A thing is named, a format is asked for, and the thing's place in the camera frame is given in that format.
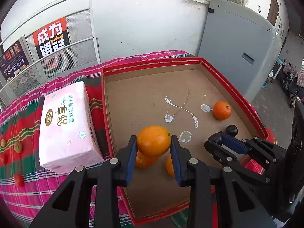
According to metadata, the orange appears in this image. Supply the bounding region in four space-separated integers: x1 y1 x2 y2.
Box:
135 150 158 169
212 101 231 120
165 155 175 177
137 126 171 157

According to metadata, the red cardboard box tray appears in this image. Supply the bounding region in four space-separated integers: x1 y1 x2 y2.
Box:
101 58 269 219

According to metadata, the purple cookbook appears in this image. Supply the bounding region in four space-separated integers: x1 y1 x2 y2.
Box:
1 39 31 82

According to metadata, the pink tissue pack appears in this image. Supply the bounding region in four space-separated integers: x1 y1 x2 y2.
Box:
39 81 104 174

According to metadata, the brown kiwi far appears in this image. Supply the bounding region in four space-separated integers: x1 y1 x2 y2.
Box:
0 139 6 148

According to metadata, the grey metal cabinet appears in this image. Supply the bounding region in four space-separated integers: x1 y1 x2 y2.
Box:
198 0 282 102

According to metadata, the brown kiwi near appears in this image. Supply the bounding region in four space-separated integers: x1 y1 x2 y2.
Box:
13 141 23 154

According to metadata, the brown kiwi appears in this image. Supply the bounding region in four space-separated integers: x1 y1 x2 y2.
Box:
0 139 6 148
13 141 23 154

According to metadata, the red black poster book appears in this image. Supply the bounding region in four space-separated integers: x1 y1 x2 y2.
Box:
32 17 70 59

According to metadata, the dark plum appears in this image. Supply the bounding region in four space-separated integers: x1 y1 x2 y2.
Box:
225 125 239 137

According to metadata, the red tomato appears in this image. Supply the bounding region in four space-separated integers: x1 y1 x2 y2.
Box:
13 173 25 187
0 153 8 165

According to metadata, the white metal mesh rack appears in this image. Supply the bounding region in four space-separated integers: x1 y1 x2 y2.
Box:
1 0 101 110

